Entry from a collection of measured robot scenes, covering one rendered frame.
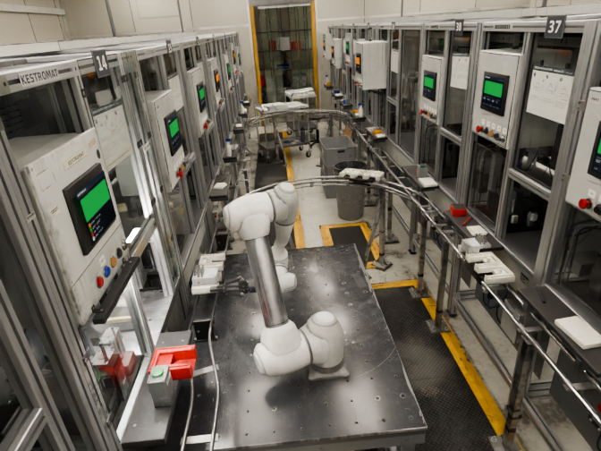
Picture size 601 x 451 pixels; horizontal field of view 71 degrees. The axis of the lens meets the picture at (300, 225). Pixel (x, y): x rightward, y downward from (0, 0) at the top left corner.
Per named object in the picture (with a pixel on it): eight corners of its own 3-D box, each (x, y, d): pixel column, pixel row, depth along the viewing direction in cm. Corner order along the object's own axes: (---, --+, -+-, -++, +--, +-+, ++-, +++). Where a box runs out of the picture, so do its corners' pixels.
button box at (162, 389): (171, 405, 147) (164, 380, 142) (148, 407, 147) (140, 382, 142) (175, 387, 154) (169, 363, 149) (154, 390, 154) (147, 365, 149)
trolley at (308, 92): (322, 140, 824) (320, 89, 782) (293, 144, 815) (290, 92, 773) (312, 131, 899) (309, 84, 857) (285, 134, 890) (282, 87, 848)
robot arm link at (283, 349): (316, 370, 174) (266, 389, 166) (301, 359, 189) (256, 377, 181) (273, 188, 169) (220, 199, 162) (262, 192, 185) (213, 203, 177)
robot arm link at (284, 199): (290, 205, 192) (262, 211, 187) (292, 173, 179) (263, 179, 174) (301, 224, 184) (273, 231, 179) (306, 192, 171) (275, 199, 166)
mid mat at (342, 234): (389, 267, 391) (389, 266, 390) (330, 272, 389) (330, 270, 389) (367, 222, 481) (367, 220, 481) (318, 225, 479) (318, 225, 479)
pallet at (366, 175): (339, 182, 375) (339, 172, 371) (345, 177, 386) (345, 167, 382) (378, 187, 358) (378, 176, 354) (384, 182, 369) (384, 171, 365)
